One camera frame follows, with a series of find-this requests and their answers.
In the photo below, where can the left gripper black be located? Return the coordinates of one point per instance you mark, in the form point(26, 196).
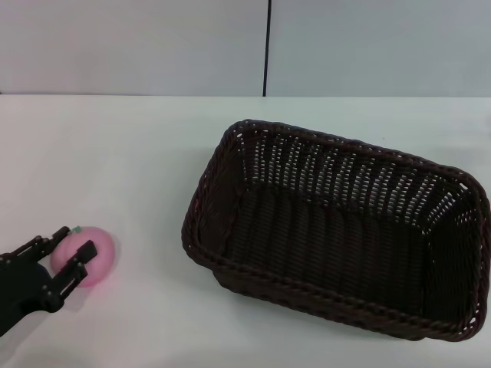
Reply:
point(23, 285)

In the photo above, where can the pink toy peach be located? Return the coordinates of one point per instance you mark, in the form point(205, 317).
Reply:
point(104, 251)

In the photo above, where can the black woven rectangular basket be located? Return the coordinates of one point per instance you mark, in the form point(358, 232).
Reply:
point(337, 245)

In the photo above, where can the black vertical wall strip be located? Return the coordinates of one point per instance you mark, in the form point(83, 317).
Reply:
point(267, 46)

